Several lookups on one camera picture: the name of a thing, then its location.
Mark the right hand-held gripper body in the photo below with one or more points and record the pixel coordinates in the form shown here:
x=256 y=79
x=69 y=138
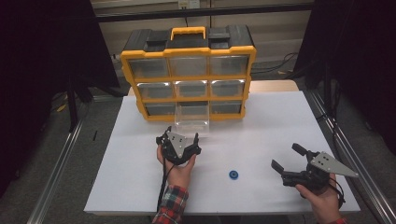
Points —
x=313 y=179

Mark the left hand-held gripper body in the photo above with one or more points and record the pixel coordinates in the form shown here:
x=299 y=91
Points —
x=176 y=149

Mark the clear plastic drawer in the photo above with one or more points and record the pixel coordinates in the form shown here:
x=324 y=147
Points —
x=191 y=124

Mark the small blue wheel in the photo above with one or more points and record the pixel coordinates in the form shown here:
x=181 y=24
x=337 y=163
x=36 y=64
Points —
x=231 y=174

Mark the yellow black organizer case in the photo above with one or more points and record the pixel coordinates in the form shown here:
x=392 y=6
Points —
x=140 y=53

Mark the person's left hand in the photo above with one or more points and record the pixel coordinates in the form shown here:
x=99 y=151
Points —
x=179 y=174

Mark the person's right hand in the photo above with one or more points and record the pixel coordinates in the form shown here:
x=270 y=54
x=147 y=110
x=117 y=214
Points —
x=325 y=203

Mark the set of clear organizer bins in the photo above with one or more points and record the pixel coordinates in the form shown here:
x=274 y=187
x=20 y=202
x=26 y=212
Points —
x=149 y=68

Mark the black metal stand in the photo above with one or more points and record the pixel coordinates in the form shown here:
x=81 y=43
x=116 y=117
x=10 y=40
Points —
x=73 y=109

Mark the black curtain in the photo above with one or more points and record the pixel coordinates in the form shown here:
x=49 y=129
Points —
x=367 y=62
x=37 y=62

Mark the black horizontal bar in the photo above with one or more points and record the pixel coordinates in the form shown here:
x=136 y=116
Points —
x=249 y=11

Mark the aluminium floor rail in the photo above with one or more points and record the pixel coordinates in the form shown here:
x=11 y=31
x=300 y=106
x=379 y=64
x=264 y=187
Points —
x=56 y=177
x=373 y=199

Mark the white wall outlet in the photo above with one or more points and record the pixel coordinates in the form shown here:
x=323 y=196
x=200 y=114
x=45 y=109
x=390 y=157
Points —
x=189 y=3

